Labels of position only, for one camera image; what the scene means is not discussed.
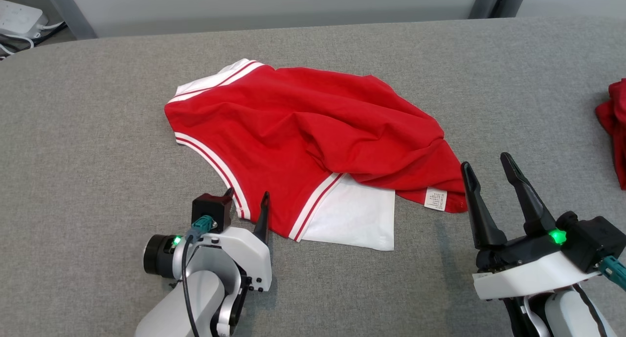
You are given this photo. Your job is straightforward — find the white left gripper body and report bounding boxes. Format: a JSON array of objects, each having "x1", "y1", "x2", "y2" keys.
[{"x1": 201, "y1": 227, "x2": 272, "y2": 292}]

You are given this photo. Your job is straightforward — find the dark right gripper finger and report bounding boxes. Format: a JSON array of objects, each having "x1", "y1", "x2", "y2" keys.
[
  {"x1": 462, "y1": 162, "x2": 508, "y2": 251},
  {"x1": 501, "y1": 153, "x2": 557, "y2": 237}
]

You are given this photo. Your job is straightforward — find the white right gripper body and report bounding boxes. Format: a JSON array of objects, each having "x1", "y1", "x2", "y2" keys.
[{"x1": 472, "y1": 234, "x2": 600, "y2": 300}]

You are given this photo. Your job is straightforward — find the red shirt with white sleeves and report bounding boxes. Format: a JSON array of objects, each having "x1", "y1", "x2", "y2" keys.
[{"x1": 164, "y1": 58, "x2": 468, "y2": 252}]

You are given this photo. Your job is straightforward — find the red shorts with white stripes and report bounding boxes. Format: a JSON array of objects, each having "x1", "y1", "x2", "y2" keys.
[{"x1": 595, "y1": 78, "x2": 626, "y2": 191}]

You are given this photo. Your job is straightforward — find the white multi-socket power strip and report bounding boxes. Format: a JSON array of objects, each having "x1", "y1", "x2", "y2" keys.
[{"x1": 0, "y1": 0, "x2": 49, "y2": 39}]

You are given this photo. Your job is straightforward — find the teal left camera connector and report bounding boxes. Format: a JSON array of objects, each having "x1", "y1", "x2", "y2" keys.
[{"x1": 191, "y1": 215, "x2": 218, "y2": 243}]

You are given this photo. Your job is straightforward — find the teal camera connector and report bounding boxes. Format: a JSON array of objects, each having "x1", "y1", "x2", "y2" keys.
[
  {"x1": 191, "y1": 215, "x2": 218, "y2": 243},
  {"x1": 598, "y1": 256, "x2": 626, "y2": 291}
]

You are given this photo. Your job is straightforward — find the black left camera cable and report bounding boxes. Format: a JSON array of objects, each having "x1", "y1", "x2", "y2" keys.
[{"x1": 181, "y1": 232, "x2": 202, "y2": 337}]

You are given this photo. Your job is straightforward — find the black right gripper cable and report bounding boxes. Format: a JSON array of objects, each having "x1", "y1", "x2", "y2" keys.
[{"x1": 572, "y1": 283, "x2": 607, "y2": 337}]

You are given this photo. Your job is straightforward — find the teal right camera connector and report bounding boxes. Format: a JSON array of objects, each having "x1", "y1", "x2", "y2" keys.
[{"x1": 598, "y1": 256, "x2": 626, "y2": 291}]

